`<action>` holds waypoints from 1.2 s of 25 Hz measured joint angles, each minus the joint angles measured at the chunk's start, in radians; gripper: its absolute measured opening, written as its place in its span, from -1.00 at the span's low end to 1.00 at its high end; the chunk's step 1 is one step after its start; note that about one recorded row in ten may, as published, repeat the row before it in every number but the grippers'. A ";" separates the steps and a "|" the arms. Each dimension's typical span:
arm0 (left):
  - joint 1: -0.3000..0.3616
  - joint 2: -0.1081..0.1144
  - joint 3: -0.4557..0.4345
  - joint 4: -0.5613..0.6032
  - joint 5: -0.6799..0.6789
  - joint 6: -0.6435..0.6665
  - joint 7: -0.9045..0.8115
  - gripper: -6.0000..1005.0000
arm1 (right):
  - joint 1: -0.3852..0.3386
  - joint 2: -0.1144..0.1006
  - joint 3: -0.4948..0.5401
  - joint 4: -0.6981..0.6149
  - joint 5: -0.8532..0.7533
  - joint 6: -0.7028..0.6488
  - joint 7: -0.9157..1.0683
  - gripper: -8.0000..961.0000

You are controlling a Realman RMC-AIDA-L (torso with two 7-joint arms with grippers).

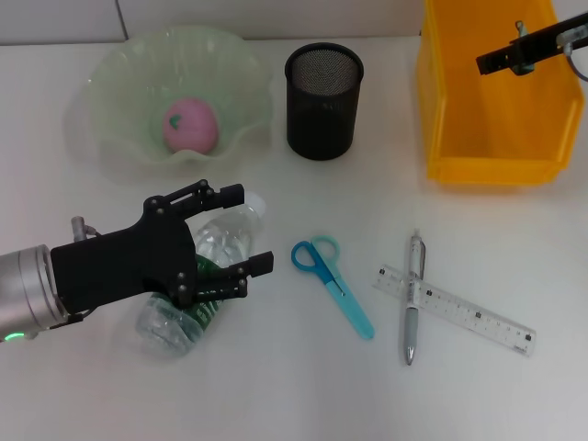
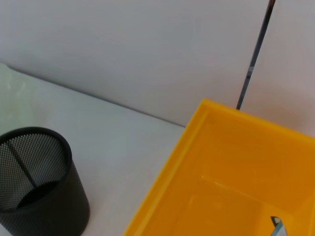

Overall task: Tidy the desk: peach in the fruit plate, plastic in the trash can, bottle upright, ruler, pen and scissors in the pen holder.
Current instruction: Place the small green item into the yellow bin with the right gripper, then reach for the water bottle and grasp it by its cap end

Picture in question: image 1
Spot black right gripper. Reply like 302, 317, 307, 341
475, 11, 588, 77

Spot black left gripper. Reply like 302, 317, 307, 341
49, 179, 276, 319

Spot clear green-label water bottle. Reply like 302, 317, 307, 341
133, 191, 267, 358

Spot pink peach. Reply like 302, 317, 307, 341
161, 96, 219, 153

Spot blue scissors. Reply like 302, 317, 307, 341
290, 234, 376, 341

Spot black mesh pen cup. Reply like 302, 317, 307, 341
284, 41, 365, 161

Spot green wavy glass plate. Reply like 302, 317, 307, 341
63, 25, 276, 171

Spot grey retractable pen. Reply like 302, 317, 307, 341
403, 228, 427, 368

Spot transparent plastic ruler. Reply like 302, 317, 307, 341
371, 264, 537, 358

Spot yellow plastic storage bin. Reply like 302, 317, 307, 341
416, 0, 585, 186

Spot right gripper cable with connectors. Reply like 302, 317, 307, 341
555, 27, 588, 84

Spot left gripper cable with connector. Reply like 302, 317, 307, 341
69, 215, 101, 241

